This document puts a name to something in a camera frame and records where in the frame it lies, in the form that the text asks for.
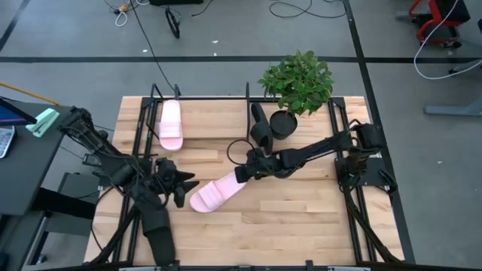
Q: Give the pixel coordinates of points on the mint green stapler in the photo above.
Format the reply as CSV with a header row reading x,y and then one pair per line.
x,y
43,122

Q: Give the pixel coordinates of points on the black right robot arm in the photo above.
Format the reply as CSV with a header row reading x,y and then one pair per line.
x,y
320,148

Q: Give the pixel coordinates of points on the grey stand base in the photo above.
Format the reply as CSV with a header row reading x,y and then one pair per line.
x,y
452,110

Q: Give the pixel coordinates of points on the black metal table frame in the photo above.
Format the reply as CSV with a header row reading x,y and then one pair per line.
x,y
147,101

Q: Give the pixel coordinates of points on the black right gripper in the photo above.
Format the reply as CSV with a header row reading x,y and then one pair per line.
x,y
261,163

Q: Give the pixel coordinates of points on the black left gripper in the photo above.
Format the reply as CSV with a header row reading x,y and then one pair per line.
x,y
165,177

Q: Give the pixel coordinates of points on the silver frame bracket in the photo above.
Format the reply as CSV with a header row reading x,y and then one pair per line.
x,y
139,268
348,268

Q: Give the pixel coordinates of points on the black box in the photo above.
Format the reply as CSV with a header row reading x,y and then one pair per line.
x,y
175,2

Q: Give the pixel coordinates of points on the green plant in black pot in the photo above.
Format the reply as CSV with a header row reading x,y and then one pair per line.
x,y
297,83

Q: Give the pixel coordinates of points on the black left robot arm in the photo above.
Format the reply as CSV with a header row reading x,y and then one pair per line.
x,y
90,135

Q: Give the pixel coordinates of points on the red and black chair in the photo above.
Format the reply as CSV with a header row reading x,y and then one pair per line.
x,y
453,9

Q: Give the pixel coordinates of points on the grey calculator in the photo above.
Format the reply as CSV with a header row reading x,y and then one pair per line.
x,y
5,141

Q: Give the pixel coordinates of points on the black side desk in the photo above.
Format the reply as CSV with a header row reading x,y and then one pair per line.
x,y
30,169

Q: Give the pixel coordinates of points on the black rubber slide sandal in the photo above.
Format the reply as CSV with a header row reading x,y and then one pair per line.
x,y
160,241
260,131

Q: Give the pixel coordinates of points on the laptop with blue screen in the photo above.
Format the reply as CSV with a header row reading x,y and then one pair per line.
x,y
11,114

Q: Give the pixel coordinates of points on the pink rubber slide sandal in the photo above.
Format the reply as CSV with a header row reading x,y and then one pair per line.
x,y
171,128
211,193

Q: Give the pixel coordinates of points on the yellow rod with black knob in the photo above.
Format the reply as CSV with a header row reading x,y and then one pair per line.
x,y
26,93

